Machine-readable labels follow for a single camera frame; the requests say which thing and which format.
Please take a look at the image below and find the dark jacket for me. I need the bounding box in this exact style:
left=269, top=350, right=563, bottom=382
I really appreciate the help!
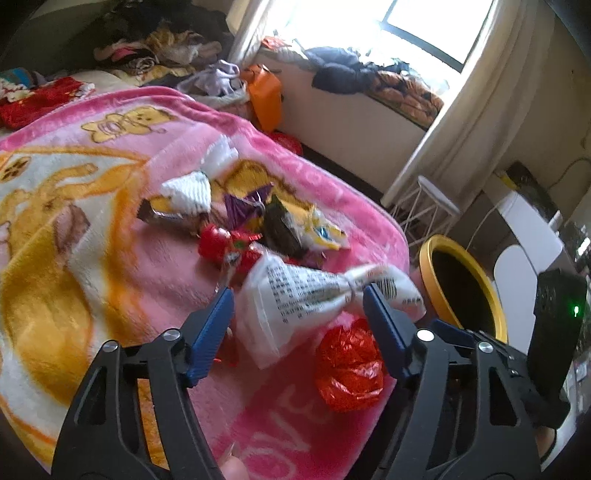
left=305, top=46, right=411, bottom=95

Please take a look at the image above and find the black bag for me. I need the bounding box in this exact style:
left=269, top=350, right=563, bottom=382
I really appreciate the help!
left=505, top=161, right=557, bottom=208

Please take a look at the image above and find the white chair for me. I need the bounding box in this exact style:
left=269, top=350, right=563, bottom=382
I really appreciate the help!
left=492, top=244, right=566, bottom=306

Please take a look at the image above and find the white wire stool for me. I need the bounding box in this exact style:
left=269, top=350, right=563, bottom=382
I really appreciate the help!
left=392, top=175, right=462, bottom=245

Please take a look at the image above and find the white printed plastic bag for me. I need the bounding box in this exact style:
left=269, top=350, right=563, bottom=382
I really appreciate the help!
left=235, top=254, right=426, bottom=370

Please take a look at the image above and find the long red snack wrapper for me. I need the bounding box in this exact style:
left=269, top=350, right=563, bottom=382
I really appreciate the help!
left=224, top=231, right=266, bottom=289

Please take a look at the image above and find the orange patterned quilt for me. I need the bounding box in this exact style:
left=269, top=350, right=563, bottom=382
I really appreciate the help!
left=369, top=69, right=445, bottom=130

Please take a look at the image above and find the window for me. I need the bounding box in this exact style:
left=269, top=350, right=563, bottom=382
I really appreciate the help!
left=277, top=0, right=492, bottom=72

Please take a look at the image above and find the purple snack wrapper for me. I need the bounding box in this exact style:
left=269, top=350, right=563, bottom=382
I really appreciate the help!
left=223, top=182, right=275, bottom=232

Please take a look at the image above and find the narrow cream curtain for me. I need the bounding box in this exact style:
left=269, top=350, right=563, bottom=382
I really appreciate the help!
left=226, top=0, right=296, bottom=70

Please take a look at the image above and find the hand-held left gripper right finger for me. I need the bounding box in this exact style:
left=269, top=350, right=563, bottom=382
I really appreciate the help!
left=362, top=284, right=541, bottom=480

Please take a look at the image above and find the dark green snack wrapper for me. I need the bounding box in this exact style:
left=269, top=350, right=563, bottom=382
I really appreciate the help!
left=263, top=194, right=310, bottom=259

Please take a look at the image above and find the pink printed blanket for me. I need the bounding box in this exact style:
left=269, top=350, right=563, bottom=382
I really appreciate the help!
left=0, top=87, right=411, bottom=480

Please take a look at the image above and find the red printed cloth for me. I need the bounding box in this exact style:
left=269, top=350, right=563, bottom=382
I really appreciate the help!
left=0, top=76, right=95, bottom=130

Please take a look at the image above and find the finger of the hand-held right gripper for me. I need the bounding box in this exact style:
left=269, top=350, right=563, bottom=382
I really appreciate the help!
left=432, top=318, right=509, bottom=352

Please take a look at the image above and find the pile of clothes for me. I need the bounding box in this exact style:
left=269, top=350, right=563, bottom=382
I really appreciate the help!
left=92, top=0, right=236, bottom=77

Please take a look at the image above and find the red crumpled plastic bag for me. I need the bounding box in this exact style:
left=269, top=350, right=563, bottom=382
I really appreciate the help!
left=315, top=318, right=386, bottom=413

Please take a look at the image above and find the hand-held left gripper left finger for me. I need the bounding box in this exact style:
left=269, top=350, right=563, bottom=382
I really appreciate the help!
left=51, top=286, right=236, bottom=480

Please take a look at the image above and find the yellow white snack wrapper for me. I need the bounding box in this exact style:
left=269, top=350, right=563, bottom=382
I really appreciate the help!
left=286, top=203, right=352, bottom=252

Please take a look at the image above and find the white cable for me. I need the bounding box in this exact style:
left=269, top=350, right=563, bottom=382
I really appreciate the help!
left=466, top=205, right=504, bottom=245

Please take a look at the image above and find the white crumpled tissue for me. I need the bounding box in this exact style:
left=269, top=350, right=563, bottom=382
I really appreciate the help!
left=201, top=136, right=238, bottom=176

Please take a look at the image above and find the wide cream curtain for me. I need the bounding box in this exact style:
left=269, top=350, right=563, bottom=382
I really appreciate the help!
left=381, top=0, right=557, bottom=206

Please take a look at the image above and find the orange paper bag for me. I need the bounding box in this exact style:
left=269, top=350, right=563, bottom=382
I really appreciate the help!
left=240, top=65, right=283, bottom=132

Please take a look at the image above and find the white knotted wrapper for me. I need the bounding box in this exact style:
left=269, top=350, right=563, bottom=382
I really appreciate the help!
left=161, top=171, right=212, bottom=216

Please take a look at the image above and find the yellow trash bin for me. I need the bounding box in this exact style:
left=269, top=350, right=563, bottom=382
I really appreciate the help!
left=418, top=234, right=509, bottom=344

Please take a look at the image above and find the brown yellow snack wrapper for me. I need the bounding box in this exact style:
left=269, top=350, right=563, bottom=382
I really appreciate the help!
left=139, top=196, right=208, bottom=232

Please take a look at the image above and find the lilac cloth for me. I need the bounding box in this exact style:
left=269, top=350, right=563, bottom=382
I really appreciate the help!
left=178, top=60, right=245, bottom=97

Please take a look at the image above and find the white desk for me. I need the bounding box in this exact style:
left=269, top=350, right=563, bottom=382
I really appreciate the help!
left=501, top=191, right=565, bottom=259

